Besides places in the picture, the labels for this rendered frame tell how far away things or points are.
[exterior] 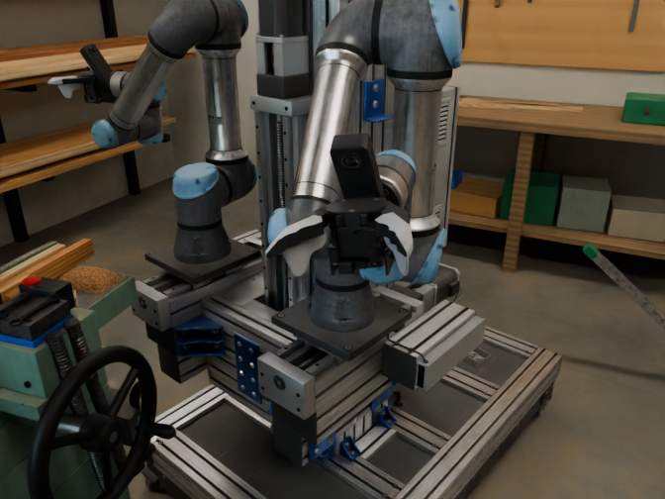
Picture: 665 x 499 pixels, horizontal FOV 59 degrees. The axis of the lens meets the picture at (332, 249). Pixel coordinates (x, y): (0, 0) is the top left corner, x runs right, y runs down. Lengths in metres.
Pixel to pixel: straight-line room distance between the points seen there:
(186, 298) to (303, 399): 0.50
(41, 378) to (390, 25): 0.80
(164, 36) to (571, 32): 2.66
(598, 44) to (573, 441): 2.22
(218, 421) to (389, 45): 1.34
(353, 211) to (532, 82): 3.15
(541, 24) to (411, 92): 2.69
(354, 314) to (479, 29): 2.77
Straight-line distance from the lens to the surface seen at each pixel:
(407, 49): 1.04
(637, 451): 2.39
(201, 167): 1.55
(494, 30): 3.76
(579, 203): 3.42
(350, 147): 0.66
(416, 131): 1.07
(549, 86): 3.76
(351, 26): 1.05
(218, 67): 1.56
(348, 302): 1.21
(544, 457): 2.25
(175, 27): 1.46
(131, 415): 1.40
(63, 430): 1.09
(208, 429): 1.95
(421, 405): 2.02
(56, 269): 1.40
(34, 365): 1.04
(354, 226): 0.67
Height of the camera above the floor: 1.48
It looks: 25 degrees down
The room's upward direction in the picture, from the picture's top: straight up
